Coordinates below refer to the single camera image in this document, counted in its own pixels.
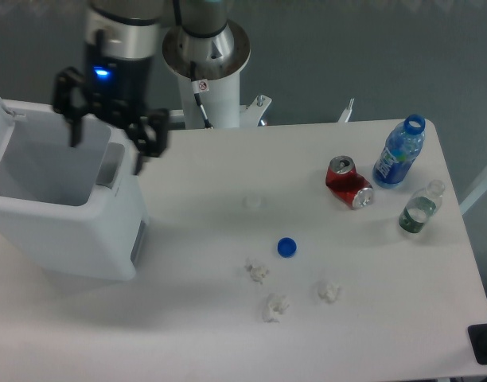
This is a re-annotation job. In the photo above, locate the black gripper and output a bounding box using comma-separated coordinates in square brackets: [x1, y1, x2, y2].
[53, 53, 169, 176]

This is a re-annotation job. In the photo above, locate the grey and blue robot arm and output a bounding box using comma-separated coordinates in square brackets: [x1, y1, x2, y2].
[52, 1, 236, 173]

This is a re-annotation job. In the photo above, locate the white trash bin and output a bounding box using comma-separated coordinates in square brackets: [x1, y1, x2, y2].
[0, 97, 149, 281]

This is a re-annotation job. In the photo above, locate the white paper ball left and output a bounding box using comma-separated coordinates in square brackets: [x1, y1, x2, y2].
[245, 259, 270, 284]

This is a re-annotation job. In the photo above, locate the white paper ball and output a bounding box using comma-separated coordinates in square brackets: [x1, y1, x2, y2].
[317, 281, 341, 304]
[245, 259, 270, 284]
[262, 293, 290, 323]

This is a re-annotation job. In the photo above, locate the white paper ball bottom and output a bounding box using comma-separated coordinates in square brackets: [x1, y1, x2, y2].
[262, 293, 290, 323]

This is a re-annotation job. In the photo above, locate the white paper ball right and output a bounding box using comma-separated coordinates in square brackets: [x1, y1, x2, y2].
[317, 281, 341, 304]

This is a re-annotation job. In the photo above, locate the white bottle cap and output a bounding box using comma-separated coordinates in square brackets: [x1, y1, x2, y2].
[243, 193, 264, 209]

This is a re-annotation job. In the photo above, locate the blue bottle cap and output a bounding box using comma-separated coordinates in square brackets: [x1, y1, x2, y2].
[277, 237, 298, 259]

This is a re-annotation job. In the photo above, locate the crushed red soda can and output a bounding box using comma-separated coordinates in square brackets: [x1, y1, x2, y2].
[325, 155, 375, 210]

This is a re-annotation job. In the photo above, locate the blue plastic bottle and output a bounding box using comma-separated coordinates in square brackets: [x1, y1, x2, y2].
[372, 114, 426, 189]

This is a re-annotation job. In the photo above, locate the clear green-label bottle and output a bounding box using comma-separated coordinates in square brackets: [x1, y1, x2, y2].
[398, 180, 446, 234]

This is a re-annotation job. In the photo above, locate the black device at edge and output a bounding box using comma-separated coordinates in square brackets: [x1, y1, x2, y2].
[467, 324, 487, 365]

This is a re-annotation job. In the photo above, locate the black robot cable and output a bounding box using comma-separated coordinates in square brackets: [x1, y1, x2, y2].
[189, 59, 215, 130]

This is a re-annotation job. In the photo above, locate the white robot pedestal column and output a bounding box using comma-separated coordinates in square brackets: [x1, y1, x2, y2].
[162, 20, 251, 111]

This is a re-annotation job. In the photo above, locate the white table frame bracket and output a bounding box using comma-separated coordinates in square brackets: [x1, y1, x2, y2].
[163, 94, 356, 131]

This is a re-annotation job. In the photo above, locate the white frame at right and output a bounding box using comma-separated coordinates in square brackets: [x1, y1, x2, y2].
[459, 165, 487, 216]

